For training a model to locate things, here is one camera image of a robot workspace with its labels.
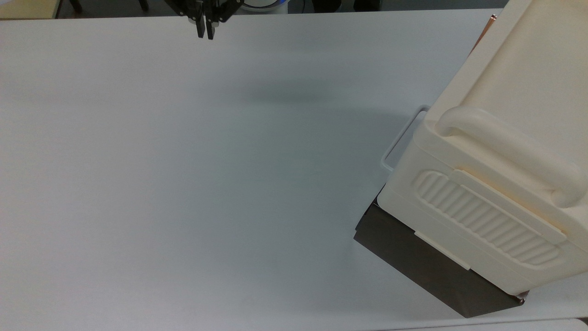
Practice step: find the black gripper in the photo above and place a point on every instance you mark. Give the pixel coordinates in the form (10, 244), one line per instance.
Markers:
(204, 6)

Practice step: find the cream plastic cabinet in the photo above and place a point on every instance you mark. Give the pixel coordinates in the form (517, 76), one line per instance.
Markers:
(510, 151)

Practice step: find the white blue round object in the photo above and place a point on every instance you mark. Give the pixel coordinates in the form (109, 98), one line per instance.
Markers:
(264, 5)

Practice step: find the dark chair leg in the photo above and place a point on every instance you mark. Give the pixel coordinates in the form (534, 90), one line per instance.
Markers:
(143, 4)
(76, 5)

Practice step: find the light wooden desk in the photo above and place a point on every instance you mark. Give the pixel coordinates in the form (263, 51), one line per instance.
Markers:
(25, 8)

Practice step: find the dark brown base box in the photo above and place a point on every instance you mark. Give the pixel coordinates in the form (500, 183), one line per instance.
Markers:
(427, 266)

